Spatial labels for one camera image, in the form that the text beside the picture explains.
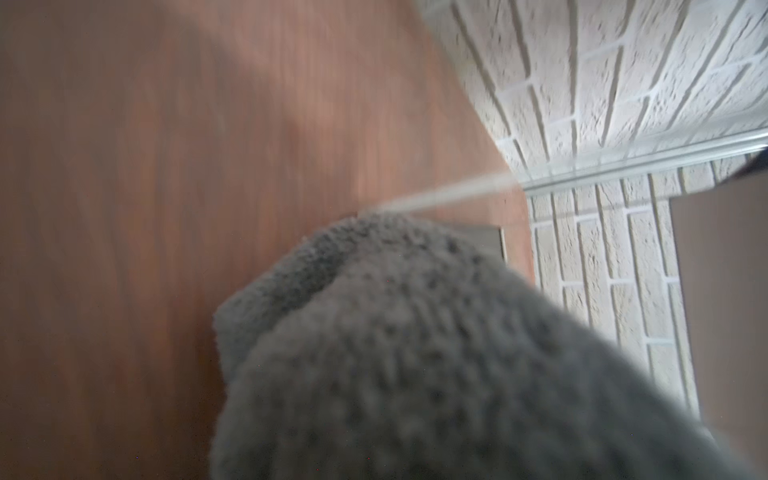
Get grey and pink cloth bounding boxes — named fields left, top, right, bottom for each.
left=210, top=214, right=751, bottom=479

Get white metal bookshelf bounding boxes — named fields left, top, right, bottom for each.
left=383, top=157, right=767, bottom=472

